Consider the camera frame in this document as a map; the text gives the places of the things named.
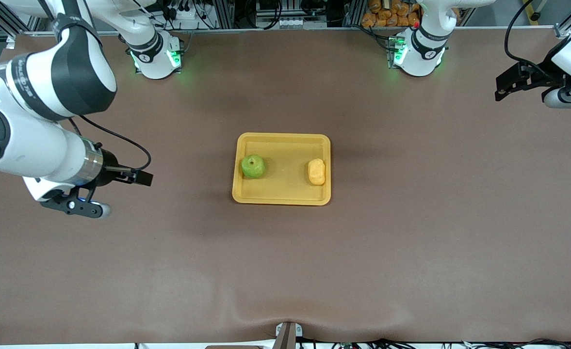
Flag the green apple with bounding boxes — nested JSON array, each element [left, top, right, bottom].
[[241, 154, 266, 179]]

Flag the yellow bread piece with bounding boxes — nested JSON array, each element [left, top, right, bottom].
[[308, 159, 326, 186]]

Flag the yellow plastic tray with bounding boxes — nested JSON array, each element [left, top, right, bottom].
[[232, 132, 332, 206]]

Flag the orange snack bag pile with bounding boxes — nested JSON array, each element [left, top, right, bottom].
[[361, 0, 423, 28]]

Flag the white power strip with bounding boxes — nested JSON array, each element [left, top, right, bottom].
[[165, 4, 204, 21]]

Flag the brown table mat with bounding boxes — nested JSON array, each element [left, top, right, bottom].
[[0, 27, 571, 346]]

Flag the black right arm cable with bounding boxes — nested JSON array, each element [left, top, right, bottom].
[[69, 115, 152, 171]]

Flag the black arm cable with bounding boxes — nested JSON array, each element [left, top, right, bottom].
[[69, 115, 152, 171], [504, 0, 554, 69]]

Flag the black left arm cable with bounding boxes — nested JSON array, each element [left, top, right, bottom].
[[504, 0, 554, 69]]

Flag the aluminium table edge rail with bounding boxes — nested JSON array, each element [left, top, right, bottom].
[[91, 26, 557, 37]]

